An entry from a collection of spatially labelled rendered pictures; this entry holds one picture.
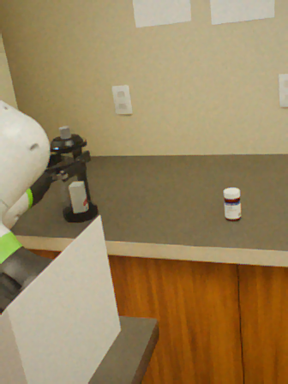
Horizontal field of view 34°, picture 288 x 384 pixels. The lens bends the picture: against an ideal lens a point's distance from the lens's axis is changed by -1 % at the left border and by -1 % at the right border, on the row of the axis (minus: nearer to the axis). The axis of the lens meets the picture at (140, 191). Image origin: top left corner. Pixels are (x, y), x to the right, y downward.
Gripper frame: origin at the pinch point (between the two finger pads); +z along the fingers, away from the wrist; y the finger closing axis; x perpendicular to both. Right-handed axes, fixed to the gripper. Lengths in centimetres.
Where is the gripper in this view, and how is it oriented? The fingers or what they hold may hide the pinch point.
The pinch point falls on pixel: (69, 158)
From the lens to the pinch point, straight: 134.0
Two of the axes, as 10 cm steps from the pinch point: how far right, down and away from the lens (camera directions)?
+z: 3.6, -3.9, 8.5
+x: 1.3, 9.2, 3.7
